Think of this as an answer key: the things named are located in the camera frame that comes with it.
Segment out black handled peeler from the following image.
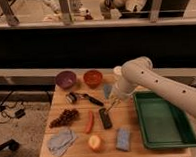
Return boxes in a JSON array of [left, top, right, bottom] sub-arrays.
[[65, 92, 104, 107]]

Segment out black rectangular bar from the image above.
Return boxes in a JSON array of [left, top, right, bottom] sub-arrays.
[[98, 108, 112, 130]]

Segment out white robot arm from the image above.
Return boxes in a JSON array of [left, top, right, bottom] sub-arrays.
[[111, 56, 196, 118]]

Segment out orange bowl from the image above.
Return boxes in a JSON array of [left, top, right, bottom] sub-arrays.
[[83, 69, 103, 88]]

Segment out bunch of dark grapes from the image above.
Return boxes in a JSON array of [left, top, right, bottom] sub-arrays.
[[49, 108, 80, 128]]

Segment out red chili pepper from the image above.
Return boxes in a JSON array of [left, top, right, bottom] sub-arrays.
[[85, 111, 94, 134]]

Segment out white paper cup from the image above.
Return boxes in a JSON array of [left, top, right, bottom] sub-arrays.
[[113, 66, 122, 80]]

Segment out blue sponge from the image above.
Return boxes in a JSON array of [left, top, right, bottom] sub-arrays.
[[116, 128, 130, 152]]

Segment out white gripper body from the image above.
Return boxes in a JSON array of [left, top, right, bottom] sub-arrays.
[[110, 78, 133, 101]]

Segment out black power adapter with cable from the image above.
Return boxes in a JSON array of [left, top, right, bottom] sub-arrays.
[[0, 100, 28, 128]]

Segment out peach fruit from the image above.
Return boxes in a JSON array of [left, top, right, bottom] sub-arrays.
[[88, 135, 102, 151]]

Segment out green plastic tray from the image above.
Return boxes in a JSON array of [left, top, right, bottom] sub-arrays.
[[134, 91, 196, 150]]

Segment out blue plastic cup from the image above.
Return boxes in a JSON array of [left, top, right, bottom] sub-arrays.
[[103, 84, 112, 99]]

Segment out light blue cloth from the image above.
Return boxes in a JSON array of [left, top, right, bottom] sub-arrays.
[[47, 129, 77, 157]]

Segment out purple bowl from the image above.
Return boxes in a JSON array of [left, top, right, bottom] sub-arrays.
[[55, 71, 77, 89]]

